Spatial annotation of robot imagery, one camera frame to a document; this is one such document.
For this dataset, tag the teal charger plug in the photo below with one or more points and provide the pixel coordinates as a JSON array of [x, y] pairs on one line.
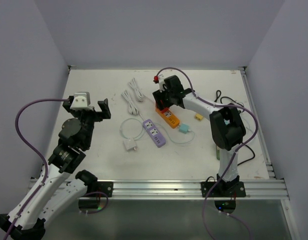
[[183, 128]]

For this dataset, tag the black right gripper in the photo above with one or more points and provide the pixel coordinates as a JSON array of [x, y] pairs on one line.
[[159, 96]]

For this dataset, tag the white charger plug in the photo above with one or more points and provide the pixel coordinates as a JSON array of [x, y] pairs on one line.
[[130, 144]]

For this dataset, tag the white cord bundle purple strip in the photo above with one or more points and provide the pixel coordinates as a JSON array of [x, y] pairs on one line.
[[132, 108]]

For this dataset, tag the yellow plug adapter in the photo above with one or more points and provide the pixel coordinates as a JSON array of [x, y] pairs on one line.
[[198, 117]]

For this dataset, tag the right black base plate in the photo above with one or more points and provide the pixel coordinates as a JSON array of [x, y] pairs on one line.
[[222, 191]]

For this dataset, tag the red cube socket adapter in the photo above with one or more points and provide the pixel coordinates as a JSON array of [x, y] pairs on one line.
[[164, 110]]

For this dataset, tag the orange power strip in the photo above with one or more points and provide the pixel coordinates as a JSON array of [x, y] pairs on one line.
[[171, 119]]

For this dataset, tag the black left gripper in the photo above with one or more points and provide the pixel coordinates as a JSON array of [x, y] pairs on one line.
[[104, 113]]

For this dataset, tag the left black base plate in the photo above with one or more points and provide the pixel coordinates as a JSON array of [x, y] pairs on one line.
[[106, 187]]

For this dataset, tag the aluminium front rail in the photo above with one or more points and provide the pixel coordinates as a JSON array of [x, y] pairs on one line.
[[263, 189]]

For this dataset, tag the purple power strip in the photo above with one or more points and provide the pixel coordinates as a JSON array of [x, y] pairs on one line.
[[154, 133]]

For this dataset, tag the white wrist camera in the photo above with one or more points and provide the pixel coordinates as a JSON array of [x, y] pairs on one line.
[[159, 80], [81, 101]]

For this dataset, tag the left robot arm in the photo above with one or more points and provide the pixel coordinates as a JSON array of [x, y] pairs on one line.
[[44, 201]]

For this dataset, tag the green power strip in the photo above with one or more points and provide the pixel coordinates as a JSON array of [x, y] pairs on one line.
[[217, 153]]

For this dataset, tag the white cord bundle orange strip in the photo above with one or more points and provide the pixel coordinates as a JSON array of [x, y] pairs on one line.
[[140, 97]]

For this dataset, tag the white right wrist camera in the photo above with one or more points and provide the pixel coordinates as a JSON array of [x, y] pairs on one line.
[[159, 80]]

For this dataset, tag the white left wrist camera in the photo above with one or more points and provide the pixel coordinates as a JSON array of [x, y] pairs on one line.
[[81, 101]]

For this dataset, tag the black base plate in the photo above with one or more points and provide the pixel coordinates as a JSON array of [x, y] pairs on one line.
[[106, 187], [222, 191]]

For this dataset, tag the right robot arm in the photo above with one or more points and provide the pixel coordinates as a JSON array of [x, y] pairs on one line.
[[227, 128]]

